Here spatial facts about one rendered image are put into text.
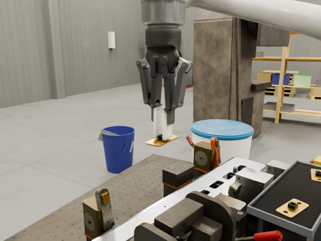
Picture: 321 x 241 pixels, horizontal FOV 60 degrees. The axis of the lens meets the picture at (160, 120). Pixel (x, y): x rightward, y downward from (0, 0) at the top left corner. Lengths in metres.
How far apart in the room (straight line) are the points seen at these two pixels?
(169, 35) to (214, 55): 3.62
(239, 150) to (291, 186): 1.87
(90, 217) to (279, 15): 0.76
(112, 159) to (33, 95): 5.61
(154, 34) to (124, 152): 2.93
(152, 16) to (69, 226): 1.13
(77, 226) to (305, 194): 1.02
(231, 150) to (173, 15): 2.16
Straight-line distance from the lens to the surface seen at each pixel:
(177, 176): 1.14
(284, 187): 0.82
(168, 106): 0.59
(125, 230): 0.88
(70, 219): 1.52
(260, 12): 0.69
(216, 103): 4.24
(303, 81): 6.13
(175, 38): 0.57
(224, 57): 4.09
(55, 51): 8.96
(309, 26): 0.67
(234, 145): 2.63
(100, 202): 0.89
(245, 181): 0.97
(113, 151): 3.43
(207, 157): 1.34
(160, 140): 0.63
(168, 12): 0.56
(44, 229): 1.49
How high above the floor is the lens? 1.52
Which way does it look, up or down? 15 degrees down
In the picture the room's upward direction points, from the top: straight up
